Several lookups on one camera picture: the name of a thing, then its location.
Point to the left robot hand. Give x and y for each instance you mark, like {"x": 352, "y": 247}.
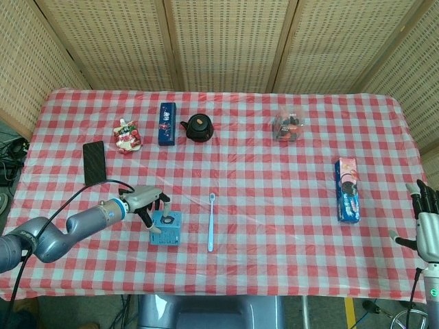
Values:
{"x": 144, "y": 202}

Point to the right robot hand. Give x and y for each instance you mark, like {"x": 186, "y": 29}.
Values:
{"x": 425, "y": 226}

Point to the small light blue box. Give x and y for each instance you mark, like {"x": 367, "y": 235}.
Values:
{"x": 166, "y": 229}

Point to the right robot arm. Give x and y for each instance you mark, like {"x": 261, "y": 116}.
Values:
{"x": 431, "y": 282}

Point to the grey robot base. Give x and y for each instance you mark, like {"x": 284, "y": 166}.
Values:
{"x": 209, "y": 312}

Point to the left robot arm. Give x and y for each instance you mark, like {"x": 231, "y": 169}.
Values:
{"x": 51, "y": 234}

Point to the tall dark blue box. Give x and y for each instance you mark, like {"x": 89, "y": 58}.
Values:
{"x": 167, "y": 124}

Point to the blue cookie package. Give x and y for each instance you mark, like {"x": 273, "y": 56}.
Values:
{"x": 347, "y": 190}

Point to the red checkered tablecloth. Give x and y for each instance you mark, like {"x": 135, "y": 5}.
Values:
{"x": 260, "y": 219}

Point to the black smartphone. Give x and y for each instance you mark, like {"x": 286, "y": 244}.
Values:
{"x": 94, "y": 162}

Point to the red fruit snack pouch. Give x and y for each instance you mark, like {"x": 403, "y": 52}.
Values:
{"x": 127, "y": 136}

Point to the light blue toothbrush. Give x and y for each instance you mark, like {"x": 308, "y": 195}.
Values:
{"x": 211, "y": 222}

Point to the black teapot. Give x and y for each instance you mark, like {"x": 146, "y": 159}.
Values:
{"x": 199, "y": 127}

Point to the clear bag of snacks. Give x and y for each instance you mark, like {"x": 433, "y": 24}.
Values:
{"x": 288, "y": 127}

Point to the woven folding screen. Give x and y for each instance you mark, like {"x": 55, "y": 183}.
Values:
{"x": 219, "y": 44}

